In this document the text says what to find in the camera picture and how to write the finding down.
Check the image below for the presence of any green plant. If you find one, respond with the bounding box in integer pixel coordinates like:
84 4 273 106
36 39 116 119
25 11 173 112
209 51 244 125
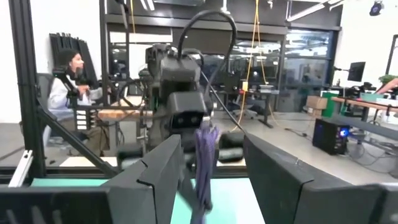
377 73 398 85

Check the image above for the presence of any green box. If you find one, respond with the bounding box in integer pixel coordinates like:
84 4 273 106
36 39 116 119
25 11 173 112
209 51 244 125
320 90 340 118

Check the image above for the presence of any stack of black panels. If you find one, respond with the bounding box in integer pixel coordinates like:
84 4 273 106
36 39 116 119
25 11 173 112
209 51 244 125
49 32 100 90

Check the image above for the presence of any black ceiling spotlight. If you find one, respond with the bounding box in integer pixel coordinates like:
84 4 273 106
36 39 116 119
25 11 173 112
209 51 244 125
369 0 384 17

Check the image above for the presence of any wooden desk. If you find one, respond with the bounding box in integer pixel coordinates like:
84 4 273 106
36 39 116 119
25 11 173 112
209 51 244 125
97 95 154 122

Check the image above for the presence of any small black monitor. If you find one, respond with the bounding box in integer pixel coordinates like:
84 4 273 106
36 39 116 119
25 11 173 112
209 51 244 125
346 61 367 83

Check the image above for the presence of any person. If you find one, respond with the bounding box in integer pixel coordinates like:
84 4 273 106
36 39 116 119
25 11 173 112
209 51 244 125
42 49 105 156

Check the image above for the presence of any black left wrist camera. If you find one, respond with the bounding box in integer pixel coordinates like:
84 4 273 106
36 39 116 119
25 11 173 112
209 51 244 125
167 90 208 129

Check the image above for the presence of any cardboard box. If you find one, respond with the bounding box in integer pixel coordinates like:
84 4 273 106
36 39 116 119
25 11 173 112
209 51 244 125
305 95 328 117

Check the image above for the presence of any black metal rig frame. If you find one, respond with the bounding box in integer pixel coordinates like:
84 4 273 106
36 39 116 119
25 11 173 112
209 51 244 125
98 0 131 108

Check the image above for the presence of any black rig frame post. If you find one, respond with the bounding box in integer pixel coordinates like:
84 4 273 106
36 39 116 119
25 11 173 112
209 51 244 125
8 0 47 178

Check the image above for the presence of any black computer tower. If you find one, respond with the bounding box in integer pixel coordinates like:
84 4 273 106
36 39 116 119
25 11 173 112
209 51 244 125
312 117 351 156

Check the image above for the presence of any grey office chair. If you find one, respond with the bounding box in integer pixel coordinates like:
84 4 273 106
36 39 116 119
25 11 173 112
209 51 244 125
36 72 75 147

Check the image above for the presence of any purple cloth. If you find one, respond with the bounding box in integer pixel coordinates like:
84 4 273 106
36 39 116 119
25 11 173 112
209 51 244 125
186 116 222 224

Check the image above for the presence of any black left camera cable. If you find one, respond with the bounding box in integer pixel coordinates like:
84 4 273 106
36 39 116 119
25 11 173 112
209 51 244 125
177 9 246 134

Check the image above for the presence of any yellow hanging cord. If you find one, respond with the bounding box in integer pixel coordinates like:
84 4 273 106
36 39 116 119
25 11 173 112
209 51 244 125
229 0 282 133

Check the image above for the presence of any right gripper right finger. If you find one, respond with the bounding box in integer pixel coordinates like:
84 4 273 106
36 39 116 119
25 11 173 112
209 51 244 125
243 133 398 224

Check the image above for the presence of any aluminium bar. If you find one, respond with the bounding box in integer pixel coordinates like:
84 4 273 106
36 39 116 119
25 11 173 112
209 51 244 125
7 149 34 188

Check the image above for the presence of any long wooden table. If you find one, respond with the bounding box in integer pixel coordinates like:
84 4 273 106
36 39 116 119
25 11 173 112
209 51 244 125
330 96 398 123

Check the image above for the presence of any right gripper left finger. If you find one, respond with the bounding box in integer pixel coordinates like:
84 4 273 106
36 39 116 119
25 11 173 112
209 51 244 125
0 133 185 224

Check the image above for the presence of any black rounded block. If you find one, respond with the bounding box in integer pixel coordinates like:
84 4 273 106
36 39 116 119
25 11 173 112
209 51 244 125
116 143 144 170
218 132 246 163

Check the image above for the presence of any red bar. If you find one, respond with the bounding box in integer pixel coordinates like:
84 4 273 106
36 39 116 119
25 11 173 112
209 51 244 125
374 77 398 96

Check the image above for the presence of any black desk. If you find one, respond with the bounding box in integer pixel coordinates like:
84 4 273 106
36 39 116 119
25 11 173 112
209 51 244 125
217 83 280 129

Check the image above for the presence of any black diagonal frame strut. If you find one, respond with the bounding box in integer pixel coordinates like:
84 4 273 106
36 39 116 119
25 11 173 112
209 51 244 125
36 98 119 179

